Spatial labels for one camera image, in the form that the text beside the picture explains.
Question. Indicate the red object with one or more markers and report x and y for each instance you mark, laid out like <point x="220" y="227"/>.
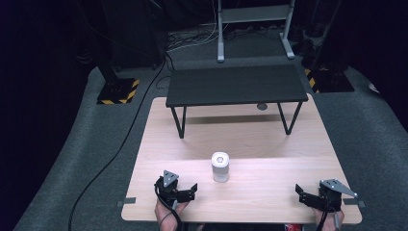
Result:
<point x="292" y="227"/>

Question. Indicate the person's right hand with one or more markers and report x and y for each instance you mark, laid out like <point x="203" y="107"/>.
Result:
<point x="327" y="219"/>

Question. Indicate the person's left hand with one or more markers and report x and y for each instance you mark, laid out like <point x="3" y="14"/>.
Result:
<point x="166" y="213"/>

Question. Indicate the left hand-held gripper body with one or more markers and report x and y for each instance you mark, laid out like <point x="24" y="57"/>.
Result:
<point x="167" y="189"/>

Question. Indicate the white cylindrical canister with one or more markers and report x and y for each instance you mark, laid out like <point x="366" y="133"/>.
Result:
<point x="220" y="167"/>

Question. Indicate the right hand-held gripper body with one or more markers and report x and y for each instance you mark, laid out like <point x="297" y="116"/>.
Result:
<point x="333" y="192"/>

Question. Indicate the black stand base yellow stripes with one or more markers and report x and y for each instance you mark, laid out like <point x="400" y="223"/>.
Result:
<point x="330" y="81"/>
<point x="119" y="91"/>

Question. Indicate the grey tape strip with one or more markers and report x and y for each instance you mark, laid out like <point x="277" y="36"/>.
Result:
<point x="127" y="201"/>
<point x="354" y="202"/>

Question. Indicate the black desk shelf riser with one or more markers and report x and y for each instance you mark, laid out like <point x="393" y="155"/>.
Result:
<point x="235" y="84"/>

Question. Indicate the grey metal stand frame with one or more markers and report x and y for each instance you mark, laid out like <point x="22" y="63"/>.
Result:
<point x="253" y="14"/>

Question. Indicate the small white object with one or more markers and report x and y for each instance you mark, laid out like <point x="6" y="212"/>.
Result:
<point x="374" y="87"/>

